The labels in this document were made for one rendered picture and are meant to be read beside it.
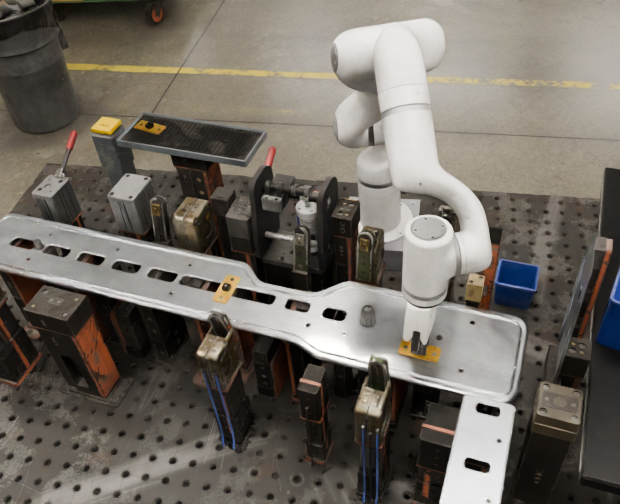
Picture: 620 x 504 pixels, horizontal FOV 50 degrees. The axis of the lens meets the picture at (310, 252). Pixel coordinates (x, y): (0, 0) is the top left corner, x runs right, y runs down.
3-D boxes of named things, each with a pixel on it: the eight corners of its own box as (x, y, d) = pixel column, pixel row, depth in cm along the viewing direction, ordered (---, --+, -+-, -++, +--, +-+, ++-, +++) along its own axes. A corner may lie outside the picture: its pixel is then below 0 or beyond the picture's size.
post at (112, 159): (130, 252, 210) (88, 135, 180) (142, 236, 215) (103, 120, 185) (151, 256, 208) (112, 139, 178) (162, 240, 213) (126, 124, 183)
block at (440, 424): (405, 507, 145) (409, 441, 126) (416, 462, 153) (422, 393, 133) (448, 520, 143) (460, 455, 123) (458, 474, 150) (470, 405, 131)
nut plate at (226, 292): (226, 304, 151) (225, 300, 151) (211, 300, 153) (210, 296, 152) (241, 278, 157) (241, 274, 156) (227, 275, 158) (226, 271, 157)
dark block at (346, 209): (337, 331, 182) (330, 215, 152) (345, 313, 186) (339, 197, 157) (355, 335, 180) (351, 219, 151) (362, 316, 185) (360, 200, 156)
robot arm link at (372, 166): (354, 163, 190) (348, 92, 173) (418, 154, 190) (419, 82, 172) (360, 191, 182) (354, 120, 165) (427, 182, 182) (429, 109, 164)
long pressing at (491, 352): (-47, 268, 168) (-50, 264, 167) (10, 212, 183) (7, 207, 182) (515, 409, 128) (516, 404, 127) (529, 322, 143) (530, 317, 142)
